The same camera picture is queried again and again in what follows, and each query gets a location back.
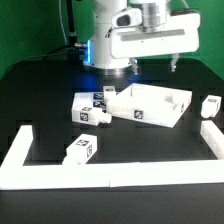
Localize white square tabletop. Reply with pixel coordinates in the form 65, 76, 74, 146
106, 83, 192, 128

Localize white tag sheet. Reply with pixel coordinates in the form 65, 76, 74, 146
73, 92, 106, 111

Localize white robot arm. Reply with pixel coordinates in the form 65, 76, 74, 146
84, 0, 201, 75

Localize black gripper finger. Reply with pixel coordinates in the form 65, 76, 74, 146
170, 54, 179, 72
130, 58, 138, 75

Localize white U-shaped fence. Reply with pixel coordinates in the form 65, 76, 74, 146
0, 120, 224, 190

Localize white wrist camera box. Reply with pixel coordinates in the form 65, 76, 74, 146
112, 7, 142, 28

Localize black cables behind robot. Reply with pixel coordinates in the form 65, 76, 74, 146
9, 0, 89, 68

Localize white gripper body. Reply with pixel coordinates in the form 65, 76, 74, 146
110, 11, 201, 59

